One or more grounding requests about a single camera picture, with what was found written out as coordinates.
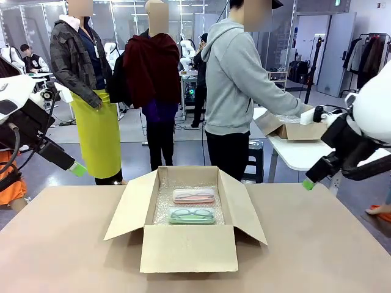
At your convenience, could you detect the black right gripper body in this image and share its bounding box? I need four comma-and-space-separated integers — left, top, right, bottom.
305, 151, 342, 184

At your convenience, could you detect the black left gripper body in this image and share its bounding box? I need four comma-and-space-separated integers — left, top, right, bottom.
35, 137, 76, 172

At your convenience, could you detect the pink glasses case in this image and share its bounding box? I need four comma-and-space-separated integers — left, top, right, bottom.
172, 188, 216, 205

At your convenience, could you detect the green glasses case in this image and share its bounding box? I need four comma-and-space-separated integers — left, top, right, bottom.
168, 206, 217, 226

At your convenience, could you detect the grey-sleeved right forearm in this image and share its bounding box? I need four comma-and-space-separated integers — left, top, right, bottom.
252, 79, 308, 117

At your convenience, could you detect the white side table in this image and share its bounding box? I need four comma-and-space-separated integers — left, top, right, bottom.
252, 106, 391, 184

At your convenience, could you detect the yellow-green skirt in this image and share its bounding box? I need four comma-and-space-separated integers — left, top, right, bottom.
70, 89, 122, 179

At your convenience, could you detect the small brown cardboard box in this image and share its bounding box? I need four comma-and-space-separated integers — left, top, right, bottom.
254, 105, 330, 142

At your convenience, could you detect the orange garment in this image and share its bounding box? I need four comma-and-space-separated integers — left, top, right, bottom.
0, 151, 28, 206

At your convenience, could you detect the small orange cloth piece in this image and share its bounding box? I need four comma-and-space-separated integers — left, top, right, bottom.
364, 203, 391, 223

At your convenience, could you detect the clear bubble wrap sheet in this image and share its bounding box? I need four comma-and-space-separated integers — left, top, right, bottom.
152, 182, 225, 226

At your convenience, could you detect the seated person in varsity jacket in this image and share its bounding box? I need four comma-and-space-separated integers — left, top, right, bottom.
19, 43, 50, 74

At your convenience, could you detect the mannequin in plaid jacket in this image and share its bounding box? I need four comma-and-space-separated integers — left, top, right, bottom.
49, 0, 123, 186

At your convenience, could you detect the black luggage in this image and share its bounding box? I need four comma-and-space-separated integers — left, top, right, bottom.
288, 60, 311, 84

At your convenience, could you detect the white shoe shelf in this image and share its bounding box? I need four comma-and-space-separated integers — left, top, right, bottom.
268, 70, 288, 92

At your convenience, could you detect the black tripod stand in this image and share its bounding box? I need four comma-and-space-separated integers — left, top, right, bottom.
304, 35, 324, 106

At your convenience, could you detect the grey door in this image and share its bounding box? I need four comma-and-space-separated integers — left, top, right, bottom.
316, 12, 357, 98

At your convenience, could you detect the clothes rack with coats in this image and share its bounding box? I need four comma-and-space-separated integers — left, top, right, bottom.
341, 32, 391, 99

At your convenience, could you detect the mannequin in dark red shawl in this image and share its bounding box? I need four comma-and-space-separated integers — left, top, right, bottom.
108, 0, 183, 172

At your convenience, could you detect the person in grey hoodie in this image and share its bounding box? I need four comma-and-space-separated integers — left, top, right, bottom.
200, 0, 309, 183

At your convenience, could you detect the open brown cardboard box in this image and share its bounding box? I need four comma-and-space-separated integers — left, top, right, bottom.
103, 165, 269, 275

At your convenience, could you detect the computer with glowing fan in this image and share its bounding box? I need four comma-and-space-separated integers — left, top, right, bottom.
182, 75, 199, 107

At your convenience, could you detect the person in black clothes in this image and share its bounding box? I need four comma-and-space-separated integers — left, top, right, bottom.
190, 32, 209, 129

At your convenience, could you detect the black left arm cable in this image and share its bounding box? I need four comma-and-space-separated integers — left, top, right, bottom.
0, 121, 22, 187

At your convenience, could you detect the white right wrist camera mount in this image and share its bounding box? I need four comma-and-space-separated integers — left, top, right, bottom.
299, 104, 337, 126

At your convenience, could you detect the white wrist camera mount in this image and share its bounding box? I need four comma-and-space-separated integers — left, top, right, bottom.
299, 104, 337, 126
29, 82, 74, 105

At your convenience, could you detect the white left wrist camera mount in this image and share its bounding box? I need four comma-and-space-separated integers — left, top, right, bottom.
29, 82, 74, 105

